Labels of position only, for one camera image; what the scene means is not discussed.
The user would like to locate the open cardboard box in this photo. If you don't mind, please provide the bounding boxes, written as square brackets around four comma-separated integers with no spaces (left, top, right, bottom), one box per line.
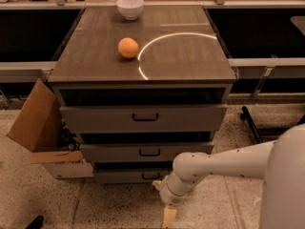
[8,79,92,178]

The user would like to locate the grey drawer cabinet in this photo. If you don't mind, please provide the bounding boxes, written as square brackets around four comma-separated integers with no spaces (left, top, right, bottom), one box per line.
[50,6,236,171]

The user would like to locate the black stand base bar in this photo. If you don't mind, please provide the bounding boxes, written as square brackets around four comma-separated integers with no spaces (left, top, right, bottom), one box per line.
[240,106,262,143]

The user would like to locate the metal rail bracket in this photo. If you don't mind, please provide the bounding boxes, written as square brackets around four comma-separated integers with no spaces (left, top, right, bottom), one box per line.
[251,66,275,103]

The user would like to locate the orange fruit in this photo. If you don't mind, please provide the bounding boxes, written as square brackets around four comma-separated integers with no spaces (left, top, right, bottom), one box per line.
[118,37,139,58]

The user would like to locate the white bowl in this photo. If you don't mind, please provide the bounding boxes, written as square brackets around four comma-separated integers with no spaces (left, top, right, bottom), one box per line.
[116,0,144,20]

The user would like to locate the black object on floor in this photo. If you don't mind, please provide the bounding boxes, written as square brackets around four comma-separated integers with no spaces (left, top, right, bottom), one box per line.
[26,216,44,229]

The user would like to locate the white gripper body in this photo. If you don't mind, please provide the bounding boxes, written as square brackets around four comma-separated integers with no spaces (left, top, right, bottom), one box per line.
[159,172,193,206]

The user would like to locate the grey drawer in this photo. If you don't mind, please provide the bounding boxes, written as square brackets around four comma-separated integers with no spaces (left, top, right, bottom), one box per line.
[60,104,227,134]
[80,142,214,163]
[92,168,171,184]

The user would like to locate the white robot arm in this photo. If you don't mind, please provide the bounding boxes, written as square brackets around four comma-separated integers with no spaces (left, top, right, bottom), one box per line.
[153,124,305,229]

